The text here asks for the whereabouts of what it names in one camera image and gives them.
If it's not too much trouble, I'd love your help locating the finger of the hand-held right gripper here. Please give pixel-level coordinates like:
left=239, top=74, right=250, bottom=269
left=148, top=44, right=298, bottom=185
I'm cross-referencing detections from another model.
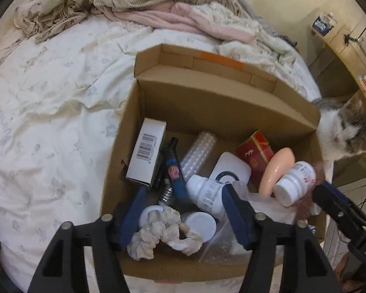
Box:
left=313, top=183, right=366, bottom=239
left=323, top=181, right=366, bottom=225

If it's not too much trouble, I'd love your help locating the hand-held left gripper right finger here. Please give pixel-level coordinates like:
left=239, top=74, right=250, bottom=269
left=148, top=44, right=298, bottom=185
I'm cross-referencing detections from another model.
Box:
left=221, top=184, right=339, bottom=293

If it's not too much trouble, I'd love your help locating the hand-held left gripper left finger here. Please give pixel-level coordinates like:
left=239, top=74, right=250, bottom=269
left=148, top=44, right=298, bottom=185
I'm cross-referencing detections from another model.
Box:
left=27, top=186, right=148, bottom=293

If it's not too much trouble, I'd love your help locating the white scrunchie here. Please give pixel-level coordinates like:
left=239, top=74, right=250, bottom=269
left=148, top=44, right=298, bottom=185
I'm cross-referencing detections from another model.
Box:
left=127, top=206, right=203, bottom=261

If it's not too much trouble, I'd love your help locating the clear zip bag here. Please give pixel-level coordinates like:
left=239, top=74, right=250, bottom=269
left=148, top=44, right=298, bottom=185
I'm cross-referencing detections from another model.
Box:
left=198, top=217, right=254, bottom=264

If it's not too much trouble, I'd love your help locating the large white round lid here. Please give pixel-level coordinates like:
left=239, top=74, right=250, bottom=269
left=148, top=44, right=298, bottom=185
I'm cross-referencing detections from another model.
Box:
left=181, top=211, right=217, bottom=241

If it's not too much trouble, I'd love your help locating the small white round lid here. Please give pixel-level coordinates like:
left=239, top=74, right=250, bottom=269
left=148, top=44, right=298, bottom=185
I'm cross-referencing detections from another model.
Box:
left=186, top=175, right=229, bottom=217

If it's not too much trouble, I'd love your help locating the white jar with red label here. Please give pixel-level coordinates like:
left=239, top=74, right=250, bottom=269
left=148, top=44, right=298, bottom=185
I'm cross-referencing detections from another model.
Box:
left=273, top=161, right=317, bottom=207

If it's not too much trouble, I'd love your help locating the light bulb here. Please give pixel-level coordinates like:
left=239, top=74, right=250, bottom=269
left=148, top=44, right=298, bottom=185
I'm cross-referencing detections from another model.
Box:
left=158, top=180, right=174, bottom=206

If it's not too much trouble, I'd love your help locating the white and grey device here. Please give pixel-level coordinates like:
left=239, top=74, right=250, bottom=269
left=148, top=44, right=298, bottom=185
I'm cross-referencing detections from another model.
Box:
left=209, top=152, right=252, bottom=190

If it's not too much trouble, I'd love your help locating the black tube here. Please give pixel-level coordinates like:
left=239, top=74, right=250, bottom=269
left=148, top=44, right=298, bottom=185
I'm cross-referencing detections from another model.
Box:
left=154, top=137, right=190, bottom=203

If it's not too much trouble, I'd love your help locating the red box with gold emblem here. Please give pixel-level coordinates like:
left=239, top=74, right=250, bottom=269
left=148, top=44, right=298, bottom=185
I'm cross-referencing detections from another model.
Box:
left=235, top=130, right=275, bottom=193

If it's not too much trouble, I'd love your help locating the white box with barcode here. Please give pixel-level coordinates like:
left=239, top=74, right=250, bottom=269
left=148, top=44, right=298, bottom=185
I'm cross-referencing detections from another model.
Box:
left=126, top=118, right=167, bottom=187

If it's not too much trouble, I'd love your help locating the cardboard box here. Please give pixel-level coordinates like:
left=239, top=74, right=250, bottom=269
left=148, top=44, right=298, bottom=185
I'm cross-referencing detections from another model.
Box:
left=99, top=43, right=334, bottom=283

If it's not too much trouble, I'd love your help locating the white and tabby cat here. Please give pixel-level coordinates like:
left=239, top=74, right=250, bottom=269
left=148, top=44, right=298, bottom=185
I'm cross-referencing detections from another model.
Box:
left=313, top=94, right=366, bottom=162

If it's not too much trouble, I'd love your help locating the wooden desk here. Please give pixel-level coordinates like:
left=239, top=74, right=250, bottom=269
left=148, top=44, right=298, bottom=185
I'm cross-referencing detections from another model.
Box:
left=311, top=15, right=366, bottom=159

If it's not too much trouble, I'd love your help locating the blue pack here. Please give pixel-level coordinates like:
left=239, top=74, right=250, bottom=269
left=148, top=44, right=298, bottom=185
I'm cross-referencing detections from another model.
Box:
left=312, top=12, right=337, bottom=35

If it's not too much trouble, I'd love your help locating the white floral cloth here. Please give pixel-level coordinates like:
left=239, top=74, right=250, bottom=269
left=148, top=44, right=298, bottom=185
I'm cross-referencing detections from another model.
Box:
left=189, top=1, right=298, bottom=68

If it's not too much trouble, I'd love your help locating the pink cloth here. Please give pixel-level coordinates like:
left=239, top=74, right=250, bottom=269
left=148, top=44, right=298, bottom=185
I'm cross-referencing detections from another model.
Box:
left=101, top=1, right=257, bottom=43

